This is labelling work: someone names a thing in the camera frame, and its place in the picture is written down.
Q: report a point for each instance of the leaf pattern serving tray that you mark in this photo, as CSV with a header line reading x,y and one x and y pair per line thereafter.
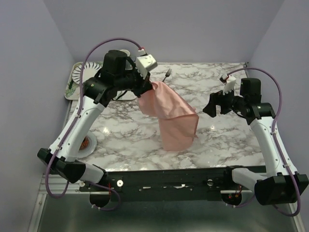
x,y
72,92

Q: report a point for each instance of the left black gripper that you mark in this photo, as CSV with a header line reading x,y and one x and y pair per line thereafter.
x,y
147,85

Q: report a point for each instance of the pink cloth napkin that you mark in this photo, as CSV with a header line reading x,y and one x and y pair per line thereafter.
x,y
177,119

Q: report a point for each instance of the green ceramic mug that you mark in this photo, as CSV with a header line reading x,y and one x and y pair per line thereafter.
x,y
126,52

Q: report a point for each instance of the orange patterned teacup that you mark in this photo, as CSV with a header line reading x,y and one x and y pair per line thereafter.
x,y
84,143

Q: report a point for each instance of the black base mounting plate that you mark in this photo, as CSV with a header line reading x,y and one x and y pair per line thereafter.
x,y
171,185

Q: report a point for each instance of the black silver fork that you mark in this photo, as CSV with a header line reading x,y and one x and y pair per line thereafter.
x,y
167,74

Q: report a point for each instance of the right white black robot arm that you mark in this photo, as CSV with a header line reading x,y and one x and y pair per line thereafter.
x,y
282,182

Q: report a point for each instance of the white saucer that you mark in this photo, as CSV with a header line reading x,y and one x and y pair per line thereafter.
x,y
91,146

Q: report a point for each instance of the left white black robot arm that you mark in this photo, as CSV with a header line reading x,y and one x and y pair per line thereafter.
x,y
118,73

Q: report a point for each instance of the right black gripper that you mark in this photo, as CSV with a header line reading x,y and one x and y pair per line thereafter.
x,y
217,98

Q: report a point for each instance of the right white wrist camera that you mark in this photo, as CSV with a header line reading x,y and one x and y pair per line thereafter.
x,y
229,83

